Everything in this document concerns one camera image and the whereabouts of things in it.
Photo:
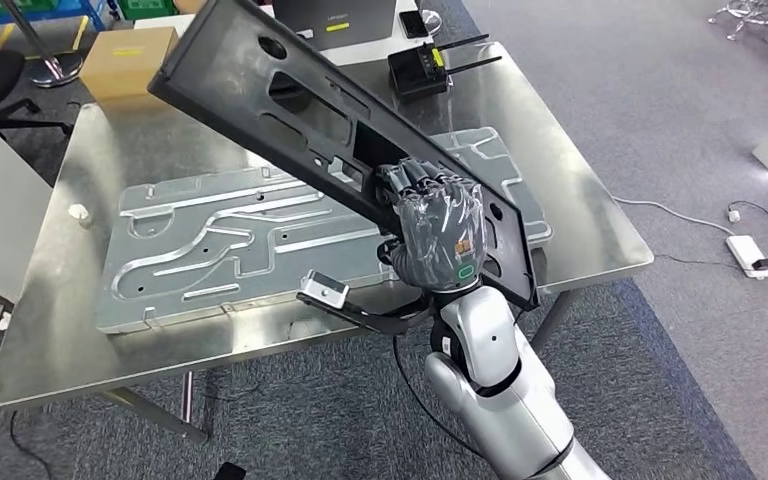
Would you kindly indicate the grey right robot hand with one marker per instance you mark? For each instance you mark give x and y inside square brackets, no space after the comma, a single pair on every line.
[444,238]

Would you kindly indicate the black plastic panel part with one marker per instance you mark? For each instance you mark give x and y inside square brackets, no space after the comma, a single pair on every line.
[225,73]

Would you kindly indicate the large steel workbench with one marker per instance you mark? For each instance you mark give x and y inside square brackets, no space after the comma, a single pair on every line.
[59,318]

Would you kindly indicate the blue metal shelf rack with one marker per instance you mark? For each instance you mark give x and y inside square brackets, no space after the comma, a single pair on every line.
[26,18]

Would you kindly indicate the black router with antennas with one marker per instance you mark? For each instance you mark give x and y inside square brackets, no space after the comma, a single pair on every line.
[414,73]

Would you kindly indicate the white table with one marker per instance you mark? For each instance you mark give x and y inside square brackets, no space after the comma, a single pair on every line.
[377,56]

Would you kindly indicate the black smartphone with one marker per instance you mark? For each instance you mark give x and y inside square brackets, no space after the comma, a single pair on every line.
[414,24]

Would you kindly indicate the embossed silver metal plate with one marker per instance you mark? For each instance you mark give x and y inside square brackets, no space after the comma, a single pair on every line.
[225,265]

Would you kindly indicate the black zipped case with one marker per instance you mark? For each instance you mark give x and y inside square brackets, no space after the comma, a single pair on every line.
[357,20]

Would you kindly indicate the small white plug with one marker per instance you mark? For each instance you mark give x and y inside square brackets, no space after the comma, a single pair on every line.
[4,320]
[734,216]

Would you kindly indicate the white power strip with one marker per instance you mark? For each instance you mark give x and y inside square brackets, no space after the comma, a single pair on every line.
[742,250]

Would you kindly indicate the black power plug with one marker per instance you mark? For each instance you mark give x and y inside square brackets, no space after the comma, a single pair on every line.
[764,264]

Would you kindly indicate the brown cardboard box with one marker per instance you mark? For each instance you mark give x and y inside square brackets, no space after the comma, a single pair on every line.
[126,66]

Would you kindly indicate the small white cap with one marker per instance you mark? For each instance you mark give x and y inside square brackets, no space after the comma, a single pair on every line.
[79,215]

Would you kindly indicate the green crate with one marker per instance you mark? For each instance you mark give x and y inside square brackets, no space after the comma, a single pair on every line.
[145,9]
[13,5]

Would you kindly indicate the chrome stool base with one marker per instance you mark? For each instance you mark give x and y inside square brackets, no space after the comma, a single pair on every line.
[748,13]

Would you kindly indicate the chrome barrier stanchion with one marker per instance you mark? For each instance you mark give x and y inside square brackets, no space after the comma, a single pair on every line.
[59,69]

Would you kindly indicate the white board panel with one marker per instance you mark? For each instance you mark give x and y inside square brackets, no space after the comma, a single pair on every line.
[0,212]

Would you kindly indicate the black camera bracket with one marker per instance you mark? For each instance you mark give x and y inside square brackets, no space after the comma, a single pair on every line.
[384,324]

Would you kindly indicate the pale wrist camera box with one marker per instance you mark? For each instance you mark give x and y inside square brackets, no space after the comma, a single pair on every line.
[324,289]

